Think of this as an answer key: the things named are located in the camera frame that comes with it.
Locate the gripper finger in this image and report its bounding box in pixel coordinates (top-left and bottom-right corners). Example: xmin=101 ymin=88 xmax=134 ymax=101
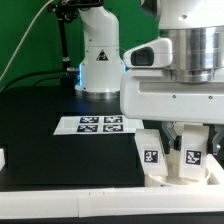
xmin=212 ymin=125 xmax=224 ymax=155
xmin=162 ymin=122 xmax=181 ymax=153

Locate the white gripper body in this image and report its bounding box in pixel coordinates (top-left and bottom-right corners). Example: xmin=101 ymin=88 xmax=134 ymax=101
xmin=120 ymin=69 xmax=224 ymax=125

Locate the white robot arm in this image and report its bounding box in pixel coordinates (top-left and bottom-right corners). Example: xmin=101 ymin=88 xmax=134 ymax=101
xmin=77 ymin=0 xmax=224 ymax=154

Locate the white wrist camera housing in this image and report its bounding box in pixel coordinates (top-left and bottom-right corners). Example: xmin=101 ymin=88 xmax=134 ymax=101
xmin=123 ymin=38 xmax=173 ymax=69

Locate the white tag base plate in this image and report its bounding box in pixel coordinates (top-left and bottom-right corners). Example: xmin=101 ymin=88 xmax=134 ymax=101
xmin=54 ymin=115 xmax=144 ymax=135

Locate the black cable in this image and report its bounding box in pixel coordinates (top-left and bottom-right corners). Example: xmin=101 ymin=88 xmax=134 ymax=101
xmin=0 ymin=68 xmax=78 ymax=94

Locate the black camera stand pole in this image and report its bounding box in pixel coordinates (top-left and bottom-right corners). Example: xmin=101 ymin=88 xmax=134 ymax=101
xmin=46 ymin=0 xmax=105 ymax=88

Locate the grey cable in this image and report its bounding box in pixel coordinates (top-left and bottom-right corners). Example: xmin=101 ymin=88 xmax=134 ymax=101
xmin=0 ymin=0 xmax=54 ymax=82

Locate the white U-shaped wall fence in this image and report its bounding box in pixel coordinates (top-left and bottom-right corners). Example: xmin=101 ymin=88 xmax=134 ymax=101
xmin=0 ymin=155 xmax=224 ymax=220

